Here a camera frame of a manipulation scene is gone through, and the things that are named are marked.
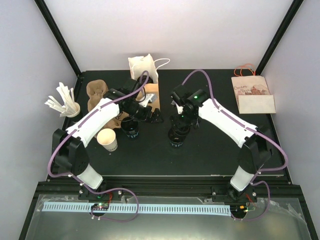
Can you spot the stack of pulp cup carriers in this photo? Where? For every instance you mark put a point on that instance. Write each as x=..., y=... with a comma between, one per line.
x=95, y=90

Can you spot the printed paper bag orange handles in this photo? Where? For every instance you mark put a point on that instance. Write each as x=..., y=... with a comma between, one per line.
x=251, y=91

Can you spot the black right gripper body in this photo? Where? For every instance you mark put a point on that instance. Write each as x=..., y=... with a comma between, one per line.
x=186, y=120

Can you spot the cup of white wrapped stirrers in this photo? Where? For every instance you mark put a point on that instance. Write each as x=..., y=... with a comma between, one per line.
x=70, y=108

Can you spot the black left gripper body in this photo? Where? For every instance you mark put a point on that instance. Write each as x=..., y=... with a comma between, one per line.
x=144, y=116

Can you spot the brown pulp cup carrier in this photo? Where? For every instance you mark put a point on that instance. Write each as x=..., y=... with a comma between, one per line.
x=113, y=124

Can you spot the light blue cable duct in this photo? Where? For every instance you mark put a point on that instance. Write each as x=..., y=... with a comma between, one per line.
x=132, y=208

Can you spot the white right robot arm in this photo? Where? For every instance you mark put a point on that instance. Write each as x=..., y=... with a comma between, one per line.
x=254, y=149

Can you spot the white paper coffee cup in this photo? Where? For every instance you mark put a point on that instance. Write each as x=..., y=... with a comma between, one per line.
x=107, y=138

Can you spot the black right frame post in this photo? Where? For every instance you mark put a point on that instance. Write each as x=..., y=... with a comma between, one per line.
x=281, y=30

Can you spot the black left frame post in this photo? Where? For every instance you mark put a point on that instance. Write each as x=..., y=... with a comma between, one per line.
x=49, y=19

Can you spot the brown paper takeout bag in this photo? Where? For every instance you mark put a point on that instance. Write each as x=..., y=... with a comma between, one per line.
x=139, y=64

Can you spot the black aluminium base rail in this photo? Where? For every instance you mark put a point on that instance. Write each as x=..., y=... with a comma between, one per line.
x=216, y=189

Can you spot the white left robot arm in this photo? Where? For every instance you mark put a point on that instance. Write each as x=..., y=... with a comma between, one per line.
x=69, y=146

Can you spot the black frame post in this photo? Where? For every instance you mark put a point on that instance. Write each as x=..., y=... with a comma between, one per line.
x=49, y=19
x=281, y=30

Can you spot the stack of black cup lids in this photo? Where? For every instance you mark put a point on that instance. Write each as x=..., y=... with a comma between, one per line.
x=130, y=127

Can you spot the black paper coffee cup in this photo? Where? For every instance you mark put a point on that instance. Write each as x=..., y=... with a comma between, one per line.
x=176, y=141

